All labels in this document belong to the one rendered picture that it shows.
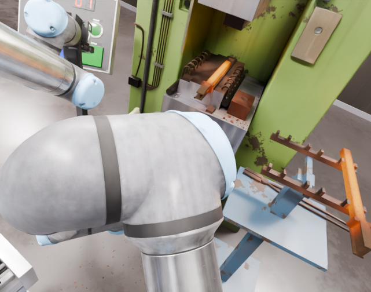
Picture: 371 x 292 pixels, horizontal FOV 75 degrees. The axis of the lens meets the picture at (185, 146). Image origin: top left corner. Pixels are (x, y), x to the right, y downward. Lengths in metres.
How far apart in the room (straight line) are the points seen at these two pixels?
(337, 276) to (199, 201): 1.88
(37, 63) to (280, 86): 0.90
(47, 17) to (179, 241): 0.52
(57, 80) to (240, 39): 1.10
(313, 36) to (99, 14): 0.79
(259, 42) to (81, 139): 1.28
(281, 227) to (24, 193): 0.91
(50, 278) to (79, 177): 1.36
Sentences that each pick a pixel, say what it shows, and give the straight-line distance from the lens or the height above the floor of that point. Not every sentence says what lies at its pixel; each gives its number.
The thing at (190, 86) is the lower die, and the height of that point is 0.97.
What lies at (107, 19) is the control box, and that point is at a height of 1.13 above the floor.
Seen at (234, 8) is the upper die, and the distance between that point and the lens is 0.94.
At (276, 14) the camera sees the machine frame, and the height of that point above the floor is 1.24.
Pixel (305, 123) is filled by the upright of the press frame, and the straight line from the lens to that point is 1.19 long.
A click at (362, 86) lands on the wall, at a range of 4.32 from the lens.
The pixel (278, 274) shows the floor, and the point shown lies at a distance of 1.82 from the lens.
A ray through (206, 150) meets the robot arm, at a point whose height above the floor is 1.28.
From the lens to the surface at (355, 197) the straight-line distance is 0.90.
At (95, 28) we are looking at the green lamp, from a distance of 1.08.
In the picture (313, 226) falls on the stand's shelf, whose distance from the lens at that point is 1.13.
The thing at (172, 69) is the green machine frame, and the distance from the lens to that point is 1.23.
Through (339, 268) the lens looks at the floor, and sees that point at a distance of 2.13.
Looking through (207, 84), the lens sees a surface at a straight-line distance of 1.01.
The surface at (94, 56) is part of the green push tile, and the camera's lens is 1.06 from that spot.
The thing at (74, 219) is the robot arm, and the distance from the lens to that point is 0.24.
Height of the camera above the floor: 1.45
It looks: 41 degrees down
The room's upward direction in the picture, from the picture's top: 17 degrees clockwise
